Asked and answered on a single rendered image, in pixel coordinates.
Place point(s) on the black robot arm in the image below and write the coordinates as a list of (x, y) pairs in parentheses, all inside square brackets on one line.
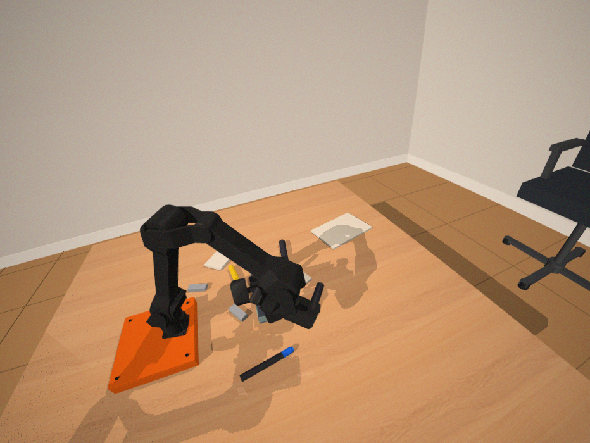
[(280, 279)]

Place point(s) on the letter keyboard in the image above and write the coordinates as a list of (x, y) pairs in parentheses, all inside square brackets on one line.
[(261, 315)]

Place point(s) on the black cylinder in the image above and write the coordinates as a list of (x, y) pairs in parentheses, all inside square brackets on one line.
[(283, 249), (318, 292)]

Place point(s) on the black marker with blue cap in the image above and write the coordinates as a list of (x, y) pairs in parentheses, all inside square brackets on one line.
[(266, 363)]

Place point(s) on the yellow cylinder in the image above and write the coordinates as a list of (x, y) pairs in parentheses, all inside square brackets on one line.
[(233, 272)]

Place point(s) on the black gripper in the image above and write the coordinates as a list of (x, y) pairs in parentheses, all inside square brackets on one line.
[(240, 292)]

